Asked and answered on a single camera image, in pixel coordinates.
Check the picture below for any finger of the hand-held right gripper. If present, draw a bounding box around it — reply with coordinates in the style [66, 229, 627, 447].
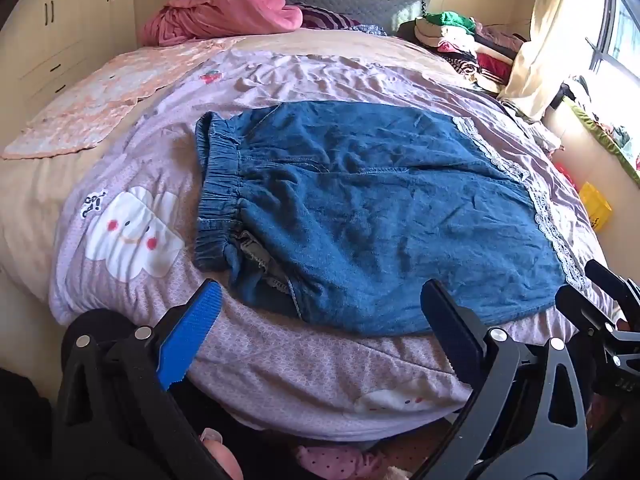
[555, 285, 628, 343]
[585, 259, 640, 311]

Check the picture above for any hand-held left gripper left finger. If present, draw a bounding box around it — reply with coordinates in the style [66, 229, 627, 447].
[52, 280, 236, 480]

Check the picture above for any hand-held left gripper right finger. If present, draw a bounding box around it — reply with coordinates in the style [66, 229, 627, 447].
[421, 280, 593, 480]

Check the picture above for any blue denim pants lace trim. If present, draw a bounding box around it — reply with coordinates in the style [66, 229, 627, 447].
[194, 101, 591, 337]

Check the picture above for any person's left hand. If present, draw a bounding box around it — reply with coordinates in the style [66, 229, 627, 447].
[200, 429, 246, 480]

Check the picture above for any yellow box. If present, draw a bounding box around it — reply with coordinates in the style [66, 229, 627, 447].
[577, 182, 613, 231]

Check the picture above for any purple printed quilt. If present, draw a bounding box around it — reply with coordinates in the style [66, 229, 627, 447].
[47, 42, 621, 443]

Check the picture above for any green-edged sill mat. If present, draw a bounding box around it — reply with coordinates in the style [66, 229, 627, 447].
[560, 95, 640, 186]

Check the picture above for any pink dotted clothing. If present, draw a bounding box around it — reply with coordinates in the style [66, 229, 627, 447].
[292, 445, 416, 480]

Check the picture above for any bed with beige sheet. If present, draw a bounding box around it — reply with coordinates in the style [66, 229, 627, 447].
[0, 25, 626, 461]

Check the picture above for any pink floral blanket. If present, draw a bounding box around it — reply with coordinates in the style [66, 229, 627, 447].
[0, 35, 246, 161]

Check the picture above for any window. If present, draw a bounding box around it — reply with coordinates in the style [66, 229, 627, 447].
[585, 0, 640, 111]

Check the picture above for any cream curtain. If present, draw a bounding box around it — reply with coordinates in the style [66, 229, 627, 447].
[497, 0, 608, 121]

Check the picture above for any pile of folded clothes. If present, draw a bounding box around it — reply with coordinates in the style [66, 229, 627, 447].
[397, 10, 531, 95]

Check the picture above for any pink crumpled blanket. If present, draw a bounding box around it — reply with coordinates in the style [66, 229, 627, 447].
[140, 0, 304, 47]

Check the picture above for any cream wardrobe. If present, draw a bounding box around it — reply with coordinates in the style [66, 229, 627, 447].
[0, 0, 136, 126]

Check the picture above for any purple striped cloth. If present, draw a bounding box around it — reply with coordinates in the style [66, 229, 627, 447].
[295, 4, 362, 31]

